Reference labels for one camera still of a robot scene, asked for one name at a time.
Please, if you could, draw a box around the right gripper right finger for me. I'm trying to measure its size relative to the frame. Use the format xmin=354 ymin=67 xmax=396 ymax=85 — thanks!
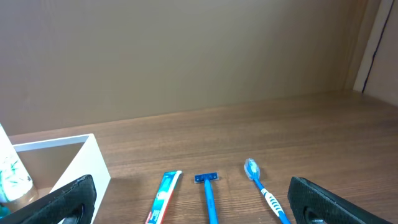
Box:
xmin=288 ymin=177 xmax=391 ymax=224

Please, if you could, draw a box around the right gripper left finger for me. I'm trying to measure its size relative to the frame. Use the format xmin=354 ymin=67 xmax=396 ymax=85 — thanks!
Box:
xmin=1 ymin=174 xmax=97 ymax=224

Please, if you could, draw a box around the white floral lotion tube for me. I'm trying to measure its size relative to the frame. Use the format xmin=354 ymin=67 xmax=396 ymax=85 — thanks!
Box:
xmin=1 ymin=126 xmax=39 ymax=212

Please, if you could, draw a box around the blue white toothbrush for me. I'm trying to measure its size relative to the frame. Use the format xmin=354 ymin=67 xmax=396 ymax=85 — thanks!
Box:
xmin=244 ymin=158 xmax=290 ymax=224

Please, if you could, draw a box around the green white toothpaste tube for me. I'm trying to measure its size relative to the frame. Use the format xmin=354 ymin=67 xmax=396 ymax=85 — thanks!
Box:
xmin=145 ymin=170 xmax=182 ymax=224

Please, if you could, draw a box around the blue disposable razor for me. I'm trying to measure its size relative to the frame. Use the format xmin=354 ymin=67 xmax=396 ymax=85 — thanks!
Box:
xmin=194 ymin=172 xmax=218 ymax=224

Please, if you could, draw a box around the white cardboard box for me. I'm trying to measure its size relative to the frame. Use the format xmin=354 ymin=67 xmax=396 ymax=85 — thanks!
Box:
xmin=14 ymin=134 xmax=111 ymax=215

